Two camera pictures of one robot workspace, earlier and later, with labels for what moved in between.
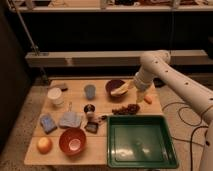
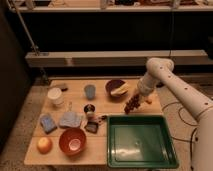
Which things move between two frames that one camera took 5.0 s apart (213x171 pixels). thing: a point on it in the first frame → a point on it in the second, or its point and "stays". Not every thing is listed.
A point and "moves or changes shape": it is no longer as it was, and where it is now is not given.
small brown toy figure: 102,119 stays
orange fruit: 44,145 stays
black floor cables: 193,129 stays
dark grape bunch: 130,109 moves or changes shape
